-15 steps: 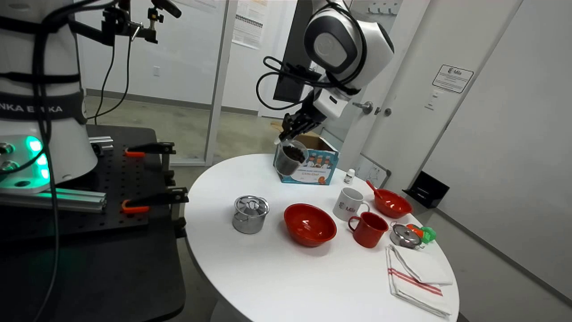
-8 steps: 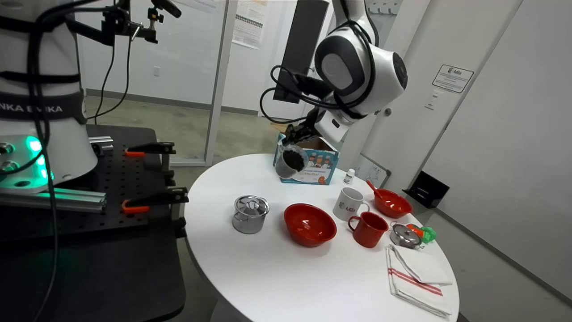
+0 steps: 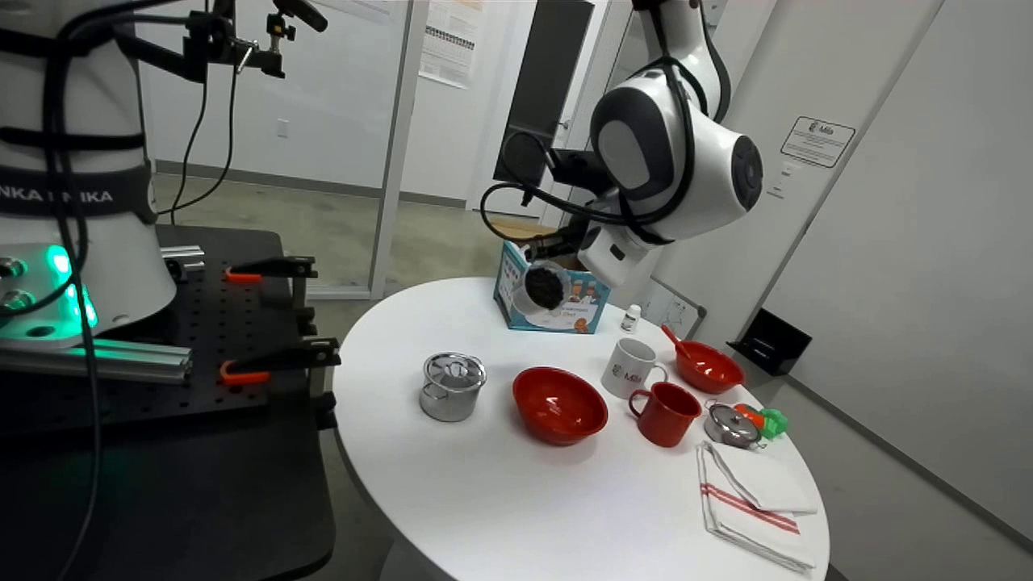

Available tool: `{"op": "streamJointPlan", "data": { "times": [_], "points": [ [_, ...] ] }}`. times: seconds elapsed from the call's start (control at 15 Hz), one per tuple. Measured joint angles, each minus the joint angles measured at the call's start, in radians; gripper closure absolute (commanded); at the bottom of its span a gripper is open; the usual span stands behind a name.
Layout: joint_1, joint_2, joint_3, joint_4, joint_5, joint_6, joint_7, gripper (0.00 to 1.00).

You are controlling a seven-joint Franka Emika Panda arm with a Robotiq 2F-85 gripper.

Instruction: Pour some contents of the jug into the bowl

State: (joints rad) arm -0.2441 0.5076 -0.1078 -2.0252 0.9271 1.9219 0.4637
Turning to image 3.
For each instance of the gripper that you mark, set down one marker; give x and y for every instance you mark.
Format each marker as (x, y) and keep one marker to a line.
(577, 236)

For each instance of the clear jug with dark contents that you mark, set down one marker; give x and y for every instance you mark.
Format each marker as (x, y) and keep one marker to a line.
(542, 289)

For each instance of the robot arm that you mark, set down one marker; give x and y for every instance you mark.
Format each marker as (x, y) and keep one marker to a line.
(686, 161)

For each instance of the large red bowl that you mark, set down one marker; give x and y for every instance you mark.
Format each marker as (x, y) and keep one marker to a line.
(558, 403)

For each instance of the small red bowl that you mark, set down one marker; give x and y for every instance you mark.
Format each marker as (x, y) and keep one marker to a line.
(710, 369)

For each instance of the blue printed cardboard box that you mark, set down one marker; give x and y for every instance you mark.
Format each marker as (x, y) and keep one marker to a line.
(583, 311)

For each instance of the small white bottle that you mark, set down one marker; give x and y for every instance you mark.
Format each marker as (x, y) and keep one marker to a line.
(630, 319)

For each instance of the small whiteboard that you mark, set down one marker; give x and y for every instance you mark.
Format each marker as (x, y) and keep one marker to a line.
(674, 311)

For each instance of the white mug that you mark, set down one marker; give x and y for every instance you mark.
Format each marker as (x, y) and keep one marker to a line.
(628, 369)

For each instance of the steel pot lid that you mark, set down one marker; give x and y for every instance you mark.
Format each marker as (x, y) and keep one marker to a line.
(454, 371)

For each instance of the red spoon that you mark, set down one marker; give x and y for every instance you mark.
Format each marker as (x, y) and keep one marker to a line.
(676, 342)

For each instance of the red mug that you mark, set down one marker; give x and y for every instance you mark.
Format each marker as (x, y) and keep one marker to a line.
(666, 418)

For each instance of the paper poster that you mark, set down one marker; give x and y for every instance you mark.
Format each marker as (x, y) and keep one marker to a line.
(450, 40)

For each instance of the orange toy piece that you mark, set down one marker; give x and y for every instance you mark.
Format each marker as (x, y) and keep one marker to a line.
(750, 415)

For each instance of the green toy piece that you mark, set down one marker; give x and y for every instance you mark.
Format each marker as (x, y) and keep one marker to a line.
(774, 424)

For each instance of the white cloth with red stripes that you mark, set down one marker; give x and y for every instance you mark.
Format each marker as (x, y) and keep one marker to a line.
(750, 528)

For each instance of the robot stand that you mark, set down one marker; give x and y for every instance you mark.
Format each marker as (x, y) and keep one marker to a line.
(202, 500)

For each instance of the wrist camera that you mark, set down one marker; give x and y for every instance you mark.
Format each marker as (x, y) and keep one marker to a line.
(583, 171)

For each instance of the wall switch plate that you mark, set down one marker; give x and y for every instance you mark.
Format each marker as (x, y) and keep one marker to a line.
(282, 128)

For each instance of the white wall sign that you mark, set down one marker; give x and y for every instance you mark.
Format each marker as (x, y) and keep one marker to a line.
(817, 142)

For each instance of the camera on mount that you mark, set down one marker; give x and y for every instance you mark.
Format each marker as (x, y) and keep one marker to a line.
(211, 40)

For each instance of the aluminium rail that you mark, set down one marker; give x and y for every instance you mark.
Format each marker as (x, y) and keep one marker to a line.
(121, 361)

